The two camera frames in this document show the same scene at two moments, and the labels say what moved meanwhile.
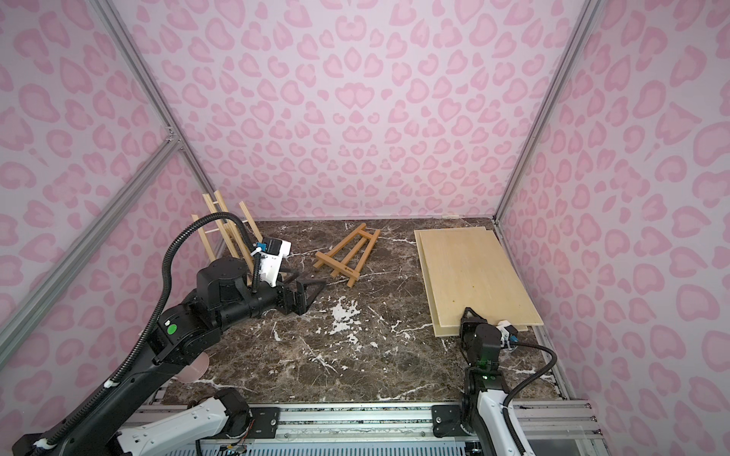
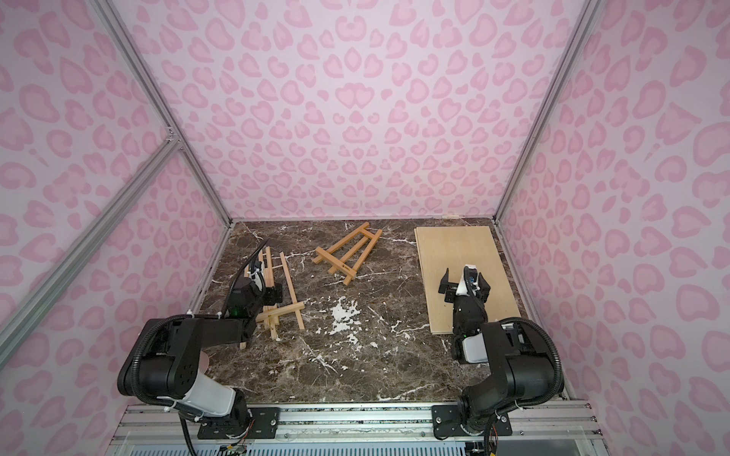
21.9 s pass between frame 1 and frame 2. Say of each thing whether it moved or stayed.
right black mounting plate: stayed
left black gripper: moved
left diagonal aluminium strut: stayed
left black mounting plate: stayed
